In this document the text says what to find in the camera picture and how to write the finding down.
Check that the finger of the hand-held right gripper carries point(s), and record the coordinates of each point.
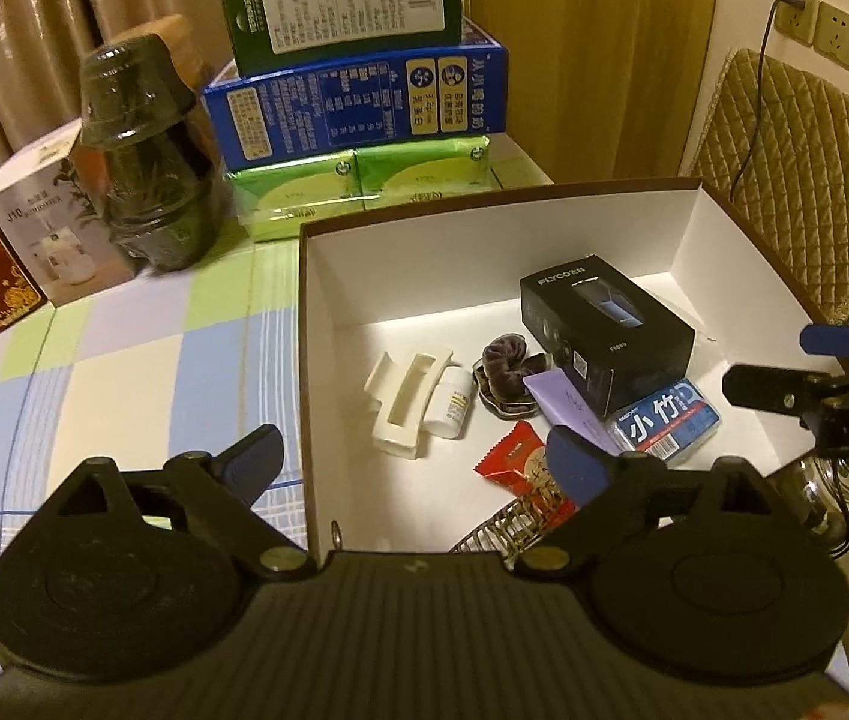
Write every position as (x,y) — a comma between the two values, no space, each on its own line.
(769,388)
(829,339)

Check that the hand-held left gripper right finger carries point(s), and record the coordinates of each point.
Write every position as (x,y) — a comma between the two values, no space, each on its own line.
(582,465)

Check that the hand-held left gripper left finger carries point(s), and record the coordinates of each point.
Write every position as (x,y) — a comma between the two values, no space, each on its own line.
(252,457)

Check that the red snack packet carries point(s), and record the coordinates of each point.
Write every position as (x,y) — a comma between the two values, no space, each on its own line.
(522,465)

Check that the purple cream tube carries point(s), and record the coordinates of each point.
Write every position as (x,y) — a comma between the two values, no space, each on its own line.
(563,401)

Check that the blue tissue pack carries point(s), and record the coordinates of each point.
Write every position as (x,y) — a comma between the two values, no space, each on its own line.
(664,420)

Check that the black shaver box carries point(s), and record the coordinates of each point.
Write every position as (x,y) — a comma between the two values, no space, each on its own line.
(619,360)

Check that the brown velvet scrunchie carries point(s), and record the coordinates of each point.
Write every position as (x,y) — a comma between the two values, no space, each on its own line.
(507,360)

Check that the white pill bottle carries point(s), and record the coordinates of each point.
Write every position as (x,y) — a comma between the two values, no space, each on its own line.
(454,401)

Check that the white hair claw clip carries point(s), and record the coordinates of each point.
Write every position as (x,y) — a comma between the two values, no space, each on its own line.
(394,427)

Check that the brown cardboard box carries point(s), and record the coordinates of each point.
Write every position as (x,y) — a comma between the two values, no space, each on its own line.
(364,292)

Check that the checked cloth desktop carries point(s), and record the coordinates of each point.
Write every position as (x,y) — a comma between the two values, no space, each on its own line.
(132,360)

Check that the steel kettle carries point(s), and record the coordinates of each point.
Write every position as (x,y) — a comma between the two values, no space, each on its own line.
(844,499)

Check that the quilted chair back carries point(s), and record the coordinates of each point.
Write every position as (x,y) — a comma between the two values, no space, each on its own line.
(807,165)

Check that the green tissue pack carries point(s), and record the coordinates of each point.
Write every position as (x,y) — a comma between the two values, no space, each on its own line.
(424,165)
(297,191)

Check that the dark glass jar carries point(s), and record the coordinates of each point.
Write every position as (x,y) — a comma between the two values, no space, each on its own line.
(154,165)

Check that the white humidifier box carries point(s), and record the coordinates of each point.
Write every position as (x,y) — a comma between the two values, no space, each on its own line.
(42,217)

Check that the blue carton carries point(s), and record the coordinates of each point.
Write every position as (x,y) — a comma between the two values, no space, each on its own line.
(357,105)

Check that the brown carton behind pot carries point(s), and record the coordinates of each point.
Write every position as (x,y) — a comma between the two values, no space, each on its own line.
(188,45)

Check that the dark green carton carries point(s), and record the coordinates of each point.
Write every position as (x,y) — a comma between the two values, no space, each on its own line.
(334,7)

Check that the beige curtain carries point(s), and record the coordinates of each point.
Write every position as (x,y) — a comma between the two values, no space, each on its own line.
(34,30)

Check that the beige wall socket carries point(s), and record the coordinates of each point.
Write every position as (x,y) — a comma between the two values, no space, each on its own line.
(838,34)
(799,15)

